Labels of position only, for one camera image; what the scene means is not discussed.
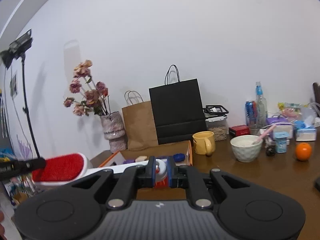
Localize red flat box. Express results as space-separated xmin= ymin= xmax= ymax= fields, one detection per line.
xmin=229 ymin=125 xmax=250 ymax=137

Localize blue tissue pack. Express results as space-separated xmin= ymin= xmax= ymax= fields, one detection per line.
xmin=294 ymin=120 xmax=317 ymax=141

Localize orange fruit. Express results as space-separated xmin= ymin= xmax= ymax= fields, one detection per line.
xmin=295 ymin=142 xmax=312 ymax=161

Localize red white lint brush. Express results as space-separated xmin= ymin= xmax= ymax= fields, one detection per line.
xmin=31 ymin=152 xmax=168 ymax=186

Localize purple textured vase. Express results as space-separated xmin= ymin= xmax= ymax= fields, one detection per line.
xmin=100 ymin=112 xmax=127 ymax=153

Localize black paper bag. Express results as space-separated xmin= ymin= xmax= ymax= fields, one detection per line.
xmin=149 ymin=64 xmax=207 ymax=145

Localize red cardboard pumpkin box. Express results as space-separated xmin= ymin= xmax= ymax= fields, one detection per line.
xmin=98 ymin=140 xmax=194 ymax=188

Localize brown paper bag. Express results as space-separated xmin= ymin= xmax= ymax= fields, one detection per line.
xmin=122 ymin=90 xmax=158 ymax=151

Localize blue soda can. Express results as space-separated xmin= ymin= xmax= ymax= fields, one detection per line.
xmin=245 ymin=101 xmax=257 ymax=126

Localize dried pink rose bouquet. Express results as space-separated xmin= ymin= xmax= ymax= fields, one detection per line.
xmin=63 ymin=60 xmax=111 ymax=116

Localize white ceramic bowl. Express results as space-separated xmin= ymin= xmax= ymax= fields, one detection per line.
xmin=230 ymin=135 xmax=263 ymax=163

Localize yellow mug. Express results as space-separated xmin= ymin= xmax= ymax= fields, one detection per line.
xmin=193 ymin=131 xmax=215 ymax=156

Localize small blue yogurt cup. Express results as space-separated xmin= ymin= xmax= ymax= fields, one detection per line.
xmin=274 ymin=132 xmax=289 ymax=153

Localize dark blue scalloped lid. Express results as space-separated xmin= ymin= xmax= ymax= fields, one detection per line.
xmin=173 ymin=153 xmax=185 ymax=163

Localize pink spoon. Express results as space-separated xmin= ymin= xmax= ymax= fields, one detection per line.
xmin=252 ymin=124 xmax=276 ymax=145

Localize purple jar lid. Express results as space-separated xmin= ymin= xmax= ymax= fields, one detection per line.
xmin=123 ymin=159 xmax=136 ymax=164

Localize clear soda bottle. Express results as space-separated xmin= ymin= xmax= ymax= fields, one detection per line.
xmin=255 ymin=81 xmax=268 ymax=128

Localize dark wooden chair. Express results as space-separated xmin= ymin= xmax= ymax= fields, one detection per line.
xmin=312 ymin=82 xmax=320 ymax=104

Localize person's hand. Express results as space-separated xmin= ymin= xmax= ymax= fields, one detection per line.
xmin=0 ymin=211 xmax=5 ymax=237

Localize clear food container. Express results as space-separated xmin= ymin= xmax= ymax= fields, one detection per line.
xmin=203 ymin=105 xmax=229 ymax=141

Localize studio light on stand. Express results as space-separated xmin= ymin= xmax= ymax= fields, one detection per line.
xmin=0 ymin=29 xmax=42 ymax=159

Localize beige cube charger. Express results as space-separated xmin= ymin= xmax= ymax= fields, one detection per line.
xmin=135 ymin=155 xmax=148 ymax=163

